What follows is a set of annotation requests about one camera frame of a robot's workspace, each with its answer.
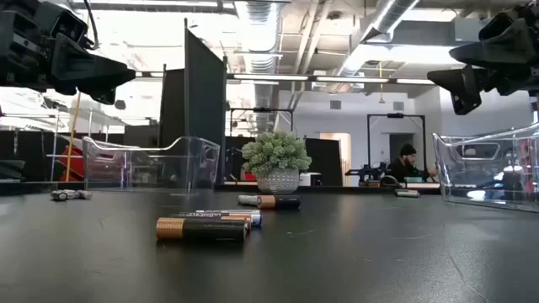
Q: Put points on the green succulent in grey pot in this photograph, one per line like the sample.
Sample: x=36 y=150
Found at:
x=275 y=155

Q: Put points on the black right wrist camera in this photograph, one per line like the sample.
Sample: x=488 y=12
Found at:
x=501 y=27

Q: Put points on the metal rack frame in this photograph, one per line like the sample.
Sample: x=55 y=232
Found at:
x=54 y=160

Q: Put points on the black gantry frame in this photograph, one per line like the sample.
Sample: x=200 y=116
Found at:
x=396 y=115

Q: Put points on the black red toolbox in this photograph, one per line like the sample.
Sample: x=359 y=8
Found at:
x=76 y=168

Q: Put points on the clear plastic bin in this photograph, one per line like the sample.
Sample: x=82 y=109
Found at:
x=484 y=177
x=151 y=168

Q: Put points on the background black robot arm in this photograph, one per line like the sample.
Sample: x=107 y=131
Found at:
x=370 y=172

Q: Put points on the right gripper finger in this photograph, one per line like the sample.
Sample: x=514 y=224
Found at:
x=505 y=46
x=463 y=88

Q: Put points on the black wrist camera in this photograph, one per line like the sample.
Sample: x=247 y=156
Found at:
x=67 y=25
x=501 y=27

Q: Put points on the smooth silver ceiling duct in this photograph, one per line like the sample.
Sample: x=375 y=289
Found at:
x=391 y=17

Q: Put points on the person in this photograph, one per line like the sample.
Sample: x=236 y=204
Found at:
x=406 y=168

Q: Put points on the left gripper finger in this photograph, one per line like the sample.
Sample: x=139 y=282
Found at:
x=92 y=71
x=103 y=97

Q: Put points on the silver battery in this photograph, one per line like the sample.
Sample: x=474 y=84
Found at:
x=70 y=194
x=256 y=218
x=407 y=193

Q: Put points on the corrugated silver ceiling duct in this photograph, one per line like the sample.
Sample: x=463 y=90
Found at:
x=261 y=63

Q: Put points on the white box device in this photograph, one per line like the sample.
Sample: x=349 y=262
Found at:
x=309 y=179

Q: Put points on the long ceiling light tube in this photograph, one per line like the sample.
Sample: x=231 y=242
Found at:
x=269 y=77
x=168 y=3
x=353 y=79
x=414 y=81

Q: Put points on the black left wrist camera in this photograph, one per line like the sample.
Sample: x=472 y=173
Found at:
x=67 y=25

